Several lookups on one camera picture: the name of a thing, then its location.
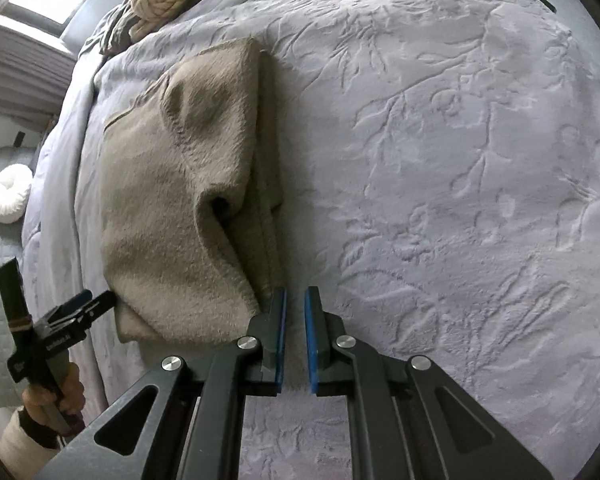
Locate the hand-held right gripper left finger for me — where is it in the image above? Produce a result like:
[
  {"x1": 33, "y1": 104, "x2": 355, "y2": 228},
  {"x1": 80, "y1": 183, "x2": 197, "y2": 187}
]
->
[{"x1": 37, "y1": 287, "x2": 287, "y2": 480}]

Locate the brown knit sweater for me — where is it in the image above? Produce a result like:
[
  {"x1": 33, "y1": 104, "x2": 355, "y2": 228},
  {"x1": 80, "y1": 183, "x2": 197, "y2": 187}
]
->
[{"x1": 99, "y1": 37, "x2": 288, "y2": 347}]

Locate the smooth lavender duvet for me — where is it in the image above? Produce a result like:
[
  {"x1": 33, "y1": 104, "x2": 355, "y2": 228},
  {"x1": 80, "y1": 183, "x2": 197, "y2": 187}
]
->
[{"x1": 20, "y1": 72, "x2": 112, "y2": 413}]

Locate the round white pillow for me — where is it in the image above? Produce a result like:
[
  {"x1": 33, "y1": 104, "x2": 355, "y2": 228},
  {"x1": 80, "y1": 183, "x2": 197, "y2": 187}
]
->
[{"x1": 0, "y1": 164, "x2": 33, "y2": 225}]

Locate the person's left hand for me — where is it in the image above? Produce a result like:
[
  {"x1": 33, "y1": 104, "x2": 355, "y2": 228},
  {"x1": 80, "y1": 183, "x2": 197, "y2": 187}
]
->
[{"x1": 22, "y1": 362, "x2": 87, "y2": 433}]

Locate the grey curtain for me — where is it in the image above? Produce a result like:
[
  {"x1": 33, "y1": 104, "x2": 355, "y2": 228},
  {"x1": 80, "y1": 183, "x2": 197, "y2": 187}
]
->
[{"x1": 0, "y1": 42, "x2": 79, "y2": 125}]

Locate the person's left forearm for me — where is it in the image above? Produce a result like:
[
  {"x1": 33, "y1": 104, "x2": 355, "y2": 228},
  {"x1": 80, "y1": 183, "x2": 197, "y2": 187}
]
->
[{"x1": 0, "y1": 405, "x2": 63, "y2": 468}]

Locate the olive crumpled cloth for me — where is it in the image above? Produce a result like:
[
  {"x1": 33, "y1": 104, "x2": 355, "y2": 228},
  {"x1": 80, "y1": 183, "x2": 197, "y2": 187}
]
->
[{"x1": 97, "y1": 4, "x2": 147, "y2": 57}]

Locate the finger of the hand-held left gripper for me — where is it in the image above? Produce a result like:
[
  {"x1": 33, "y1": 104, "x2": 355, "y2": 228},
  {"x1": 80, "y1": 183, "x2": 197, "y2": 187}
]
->
[
  {"x1": 77, "y1": 292, "x2": 117, "y2": 322},
  {"x1": 44, "y1": 290, "x2": 94, "y2": 328}
]

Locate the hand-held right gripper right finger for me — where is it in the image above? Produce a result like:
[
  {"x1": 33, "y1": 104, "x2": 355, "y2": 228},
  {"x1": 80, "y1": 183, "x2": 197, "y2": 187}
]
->
[{"x1": 304, "y1": 286, "x2": 556, "y2": 480}]

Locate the embossed lavender blanket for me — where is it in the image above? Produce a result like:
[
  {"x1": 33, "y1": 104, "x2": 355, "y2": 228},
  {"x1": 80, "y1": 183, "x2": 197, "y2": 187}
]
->
[{"x1": 75, "y1": 0, "x2": 600, "y2": 480}]

